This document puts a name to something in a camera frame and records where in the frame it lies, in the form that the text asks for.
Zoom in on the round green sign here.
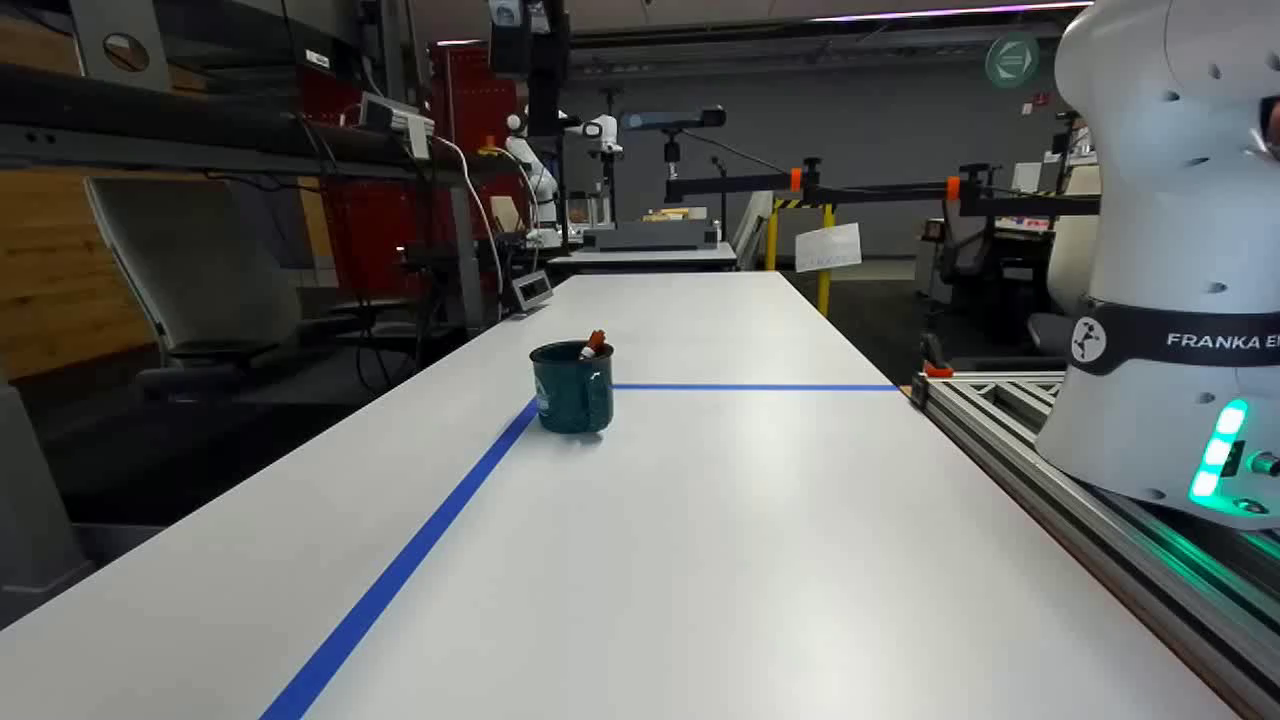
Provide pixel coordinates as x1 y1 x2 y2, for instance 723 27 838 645
982 33 1048 97

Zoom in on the short blue tape line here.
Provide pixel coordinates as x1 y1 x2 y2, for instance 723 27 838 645
611 381 902 402

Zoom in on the long blue tape line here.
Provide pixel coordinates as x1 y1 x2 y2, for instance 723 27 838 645
255 395 546 720

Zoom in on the black stereo camera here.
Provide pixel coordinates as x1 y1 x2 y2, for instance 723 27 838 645
615 106 733 141

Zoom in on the red cabinet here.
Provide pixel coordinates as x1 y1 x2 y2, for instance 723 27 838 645
298 38 531 302

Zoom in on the wooden panel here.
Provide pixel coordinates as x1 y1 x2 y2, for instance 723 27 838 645
0 165 159 386

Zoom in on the white cable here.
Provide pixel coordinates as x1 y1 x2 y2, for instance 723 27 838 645
427 128 519 305

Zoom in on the aluminium rail base frame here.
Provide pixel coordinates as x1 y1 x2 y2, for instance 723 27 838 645
907 369 1280 720

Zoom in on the teal speckled mug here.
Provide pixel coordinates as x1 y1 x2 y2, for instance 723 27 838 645
529 338 621 439

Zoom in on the black boom with orange clamps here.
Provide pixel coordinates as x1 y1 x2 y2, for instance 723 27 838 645
660 157 1105 220

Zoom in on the white power strip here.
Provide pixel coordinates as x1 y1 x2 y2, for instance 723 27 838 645
357 93 439 165

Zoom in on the small grey box device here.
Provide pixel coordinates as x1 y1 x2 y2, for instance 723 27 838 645
507 269 559 316

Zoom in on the white paper sign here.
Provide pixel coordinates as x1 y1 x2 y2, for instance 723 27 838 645
793 220 868 282

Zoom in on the grey metal shelf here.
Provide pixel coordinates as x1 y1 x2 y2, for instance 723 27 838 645
0 59 448 187

